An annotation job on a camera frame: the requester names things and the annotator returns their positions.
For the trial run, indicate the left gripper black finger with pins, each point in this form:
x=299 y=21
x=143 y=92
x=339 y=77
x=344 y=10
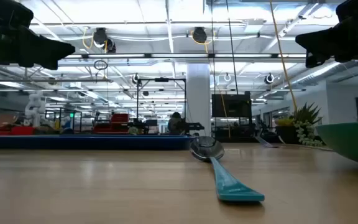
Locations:
x=54 y=46
x=42 y=63

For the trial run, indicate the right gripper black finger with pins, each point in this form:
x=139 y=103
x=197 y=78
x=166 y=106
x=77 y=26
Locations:
x=317 y=57
x=319 y=39

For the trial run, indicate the green round plate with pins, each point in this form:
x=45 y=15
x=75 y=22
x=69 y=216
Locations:
x=353 y=140

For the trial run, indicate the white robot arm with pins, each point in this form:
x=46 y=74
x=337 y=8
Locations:
x=35 y=109

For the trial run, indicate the blue plastic tray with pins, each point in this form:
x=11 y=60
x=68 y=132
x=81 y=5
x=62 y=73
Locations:
x=85 y=142

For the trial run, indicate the potted succulent plant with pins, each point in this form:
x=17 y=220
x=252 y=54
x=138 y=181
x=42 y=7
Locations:
x=304 y=124

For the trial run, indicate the red plastic bin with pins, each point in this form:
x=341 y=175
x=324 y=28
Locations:
x=22 y=130

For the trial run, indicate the red tool chest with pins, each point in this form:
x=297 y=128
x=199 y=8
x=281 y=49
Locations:
x=117 y=123

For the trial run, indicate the black monitor screen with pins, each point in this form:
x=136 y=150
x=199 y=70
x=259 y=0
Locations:
x=231 y=105

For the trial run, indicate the long ceiling light strip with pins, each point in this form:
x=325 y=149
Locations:
x=179 y=55

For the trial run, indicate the white square pillar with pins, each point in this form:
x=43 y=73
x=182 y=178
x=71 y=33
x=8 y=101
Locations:
x=198 y=96

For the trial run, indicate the person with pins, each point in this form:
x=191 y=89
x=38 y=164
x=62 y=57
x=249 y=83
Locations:
x=175 y=123

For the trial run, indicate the tall black frame stand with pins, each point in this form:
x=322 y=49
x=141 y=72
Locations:
x=162 y=80

